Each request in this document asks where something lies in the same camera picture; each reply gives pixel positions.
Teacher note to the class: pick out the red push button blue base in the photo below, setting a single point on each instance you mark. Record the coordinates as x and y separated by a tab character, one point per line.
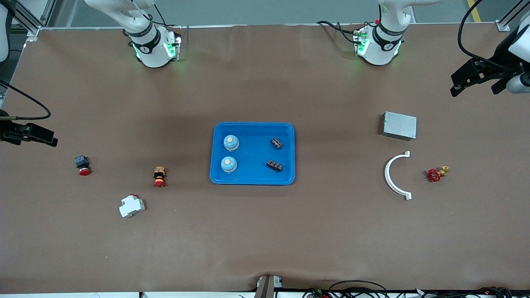
83	164

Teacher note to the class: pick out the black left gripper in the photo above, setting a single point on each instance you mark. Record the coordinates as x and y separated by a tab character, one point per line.
498	63

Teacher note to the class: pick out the blue bell with cream button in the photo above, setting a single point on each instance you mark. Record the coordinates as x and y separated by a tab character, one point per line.
228	164
231	142

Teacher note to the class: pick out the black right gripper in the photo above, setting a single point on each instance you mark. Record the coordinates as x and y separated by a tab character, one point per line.
9	131

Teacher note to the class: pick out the white circuit breaker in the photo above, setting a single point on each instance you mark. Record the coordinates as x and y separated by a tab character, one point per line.
131	206

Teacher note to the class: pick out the blue plastic tray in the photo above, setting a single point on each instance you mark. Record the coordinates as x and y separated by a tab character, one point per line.
252	155

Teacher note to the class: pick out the white curved plastic bracket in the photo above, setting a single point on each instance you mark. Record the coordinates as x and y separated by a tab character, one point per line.
387	171

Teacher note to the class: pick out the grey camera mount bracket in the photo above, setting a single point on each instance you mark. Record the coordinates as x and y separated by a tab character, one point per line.
265	286

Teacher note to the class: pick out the aluminium frame post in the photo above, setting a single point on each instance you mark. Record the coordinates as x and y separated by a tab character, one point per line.
29	22
503	26

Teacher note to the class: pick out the grey metal box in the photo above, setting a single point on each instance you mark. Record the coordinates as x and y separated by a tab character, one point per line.
399	125

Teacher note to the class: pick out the dark terminal block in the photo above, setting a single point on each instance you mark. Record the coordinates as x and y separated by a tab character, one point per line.
277	143

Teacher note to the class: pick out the red emergency button orange base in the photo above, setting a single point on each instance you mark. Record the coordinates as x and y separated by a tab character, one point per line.
159	176

